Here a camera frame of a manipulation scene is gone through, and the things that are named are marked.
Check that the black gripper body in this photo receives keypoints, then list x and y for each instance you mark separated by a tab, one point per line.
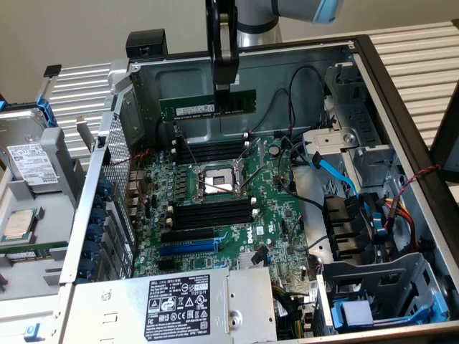
210	28

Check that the green RAM stick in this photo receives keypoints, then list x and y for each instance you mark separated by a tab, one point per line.
36	249
190	105

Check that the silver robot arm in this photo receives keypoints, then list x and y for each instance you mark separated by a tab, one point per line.
258	21

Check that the black RAM slot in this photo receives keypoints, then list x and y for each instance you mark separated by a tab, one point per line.
215	148
215	210
215	143
215	222
215	216
215	205
215	152

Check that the open PC case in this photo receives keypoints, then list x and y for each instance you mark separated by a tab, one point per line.
265	71

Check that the thin metal locking lever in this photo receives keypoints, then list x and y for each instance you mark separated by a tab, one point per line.
184	143
222	187

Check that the metal socket cover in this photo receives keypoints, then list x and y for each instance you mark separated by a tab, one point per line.
251	154

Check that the coin battery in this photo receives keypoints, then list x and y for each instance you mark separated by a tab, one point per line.
274	149

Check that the CPU socket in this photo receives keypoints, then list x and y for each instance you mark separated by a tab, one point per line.
218	179

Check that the green motherboard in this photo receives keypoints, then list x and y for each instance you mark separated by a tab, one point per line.
287	215

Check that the silver disk bay cage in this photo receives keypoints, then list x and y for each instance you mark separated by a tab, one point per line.
355	118

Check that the long black expansion slot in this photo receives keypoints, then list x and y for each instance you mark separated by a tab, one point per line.
186	235

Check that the dark blue retainer clip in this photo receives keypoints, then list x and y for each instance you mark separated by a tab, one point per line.
106	190
98	215
93	250
87	268
97	232

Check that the blue expansion slot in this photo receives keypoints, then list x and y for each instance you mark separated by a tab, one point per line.
186	248

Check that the silver chipset heat sink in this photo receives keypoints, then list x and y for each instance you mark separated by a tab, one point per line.
245	259

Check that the black end cap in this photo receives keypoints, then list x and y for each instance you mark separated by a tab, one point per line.
52	70

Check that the short black expansion slot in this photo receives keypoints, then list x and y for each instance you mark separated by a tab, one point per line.
166	265

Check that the grey parts rack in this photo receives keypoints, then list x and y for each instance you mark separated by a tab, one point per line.
57	165

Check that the hard disk with blue carrier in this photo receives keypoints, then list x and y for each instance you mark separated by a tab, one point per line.
28	161

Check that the silver power supply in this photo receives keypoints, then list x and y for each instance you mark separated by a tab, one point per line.
118	304

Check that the black panel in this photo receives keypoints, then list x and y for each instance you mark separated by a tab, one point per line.
448	143

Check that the grey disk bay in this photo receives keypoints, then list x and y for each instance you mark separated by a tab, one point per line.
376	276

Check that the silver CPU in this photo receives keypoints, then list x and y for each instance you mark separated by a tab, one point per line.
19	225

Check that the blue disk tray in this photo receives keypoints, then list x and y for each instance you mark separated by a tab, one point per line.
355	311

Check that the small blue clip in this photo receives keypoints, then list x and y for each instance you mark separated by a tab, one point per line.
32	333

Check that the black plastic air duct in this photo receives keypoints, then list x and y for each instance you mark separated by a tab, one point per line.
340	222

